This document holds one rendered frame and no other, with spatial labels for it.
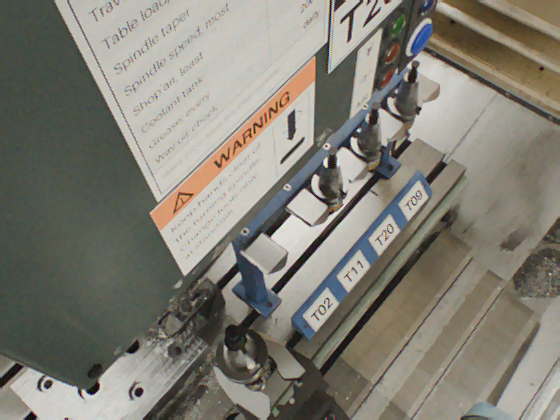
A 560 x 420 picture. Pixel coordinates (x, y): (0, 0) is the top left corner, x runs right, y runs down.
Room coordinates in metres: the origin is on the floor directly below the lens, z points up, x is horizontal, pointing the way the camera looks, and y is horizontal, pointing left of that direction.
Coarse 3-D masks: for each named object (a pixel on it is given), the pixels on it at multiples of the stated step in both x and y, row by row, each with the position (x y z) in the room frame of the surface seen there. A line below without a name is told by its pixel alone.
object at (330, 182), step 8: (328, 168) 0.46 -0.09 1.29; (336, 168) 0.46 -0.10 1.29; (320, 176) 0.47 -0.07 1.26; (328, 176) 0.46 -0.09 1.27; (336, 176) 0.46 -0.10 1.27; (320, 184) 0.46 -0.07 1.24; (328, 184) 0.45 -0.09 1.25; (336, 184) 0.45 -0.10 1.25; (328, 192) 0.45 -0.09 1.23; (336, 192) 0.45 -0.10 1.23
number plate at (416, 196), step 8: (416, 184) 0.60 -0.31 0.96; (408, 192) 0.58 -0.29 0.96; (416, 192) 0.59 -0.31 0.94; (424, 192) 0.59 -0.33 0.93; (408, 200) 0.57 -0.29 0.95; (416, 200) 0.57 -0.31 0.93; (424, 200) 0.58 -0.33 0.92; (400, 208) 0.55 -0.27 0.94; (408, 208) 0.55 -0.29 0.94; (416, 208) 0.56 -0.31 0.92; (408, 216) 0.54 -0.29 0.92
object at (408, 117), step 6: (420, 96) 0.63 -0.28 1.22; (390, 102) 0.63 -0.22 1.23; (420, 102) 0.62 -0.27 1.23; (390, 108) 0.61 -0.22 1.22; (396, 108) 0.61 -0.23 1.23; (420, 108) 0.61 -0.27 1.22; (396, 114) 0.60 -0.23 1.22; (402, 114) 0.60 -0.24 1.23; (408, 114) 0.60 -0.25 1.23; (414, 114) 0.60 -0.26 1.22; (402, 120) 0.60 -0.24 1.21; (408, 120) 0.60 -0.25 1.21
